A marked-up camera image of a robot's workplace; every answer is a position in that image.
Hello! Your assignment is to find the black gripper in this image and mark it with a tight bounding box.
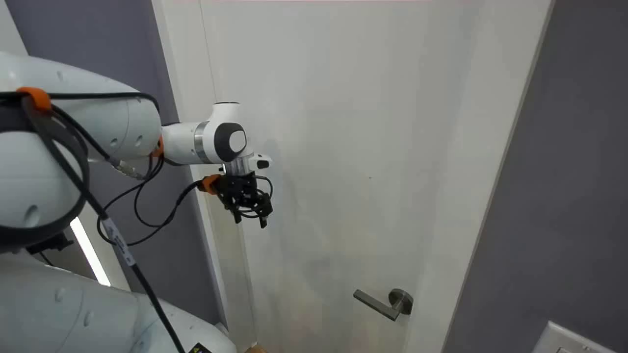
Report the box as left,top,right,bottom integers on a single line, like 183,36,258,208
216,173,273,230

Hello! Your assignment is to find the white door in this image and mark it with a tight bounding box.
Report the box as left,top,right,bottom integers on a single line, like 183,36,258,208
205,0,487,353

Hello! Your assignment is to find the silver lever door handle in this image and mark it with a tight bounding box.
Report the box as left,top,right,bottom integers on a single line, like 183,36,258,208
354,289,415,322

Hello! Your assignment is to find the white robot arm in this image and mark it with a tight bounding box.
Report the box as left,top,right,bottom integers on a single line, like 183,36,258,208
0,51,273,353

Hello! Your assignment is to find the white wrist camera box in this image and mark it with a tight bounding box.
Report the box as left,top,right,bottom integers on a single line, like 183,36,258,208
226,153,271,177

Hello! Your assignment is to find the white door frame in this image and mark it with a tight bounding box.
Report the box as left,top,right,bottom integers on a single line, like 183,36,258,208
152,0,554,353

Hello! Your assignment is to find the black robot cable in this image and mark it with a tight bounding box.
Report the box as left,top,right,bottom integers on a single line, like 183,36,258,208
0,91,205,353

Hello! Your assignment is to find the white wall switch plate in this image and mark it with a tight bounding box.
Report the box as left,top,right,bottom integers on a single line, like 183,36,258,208
532,322,617,353

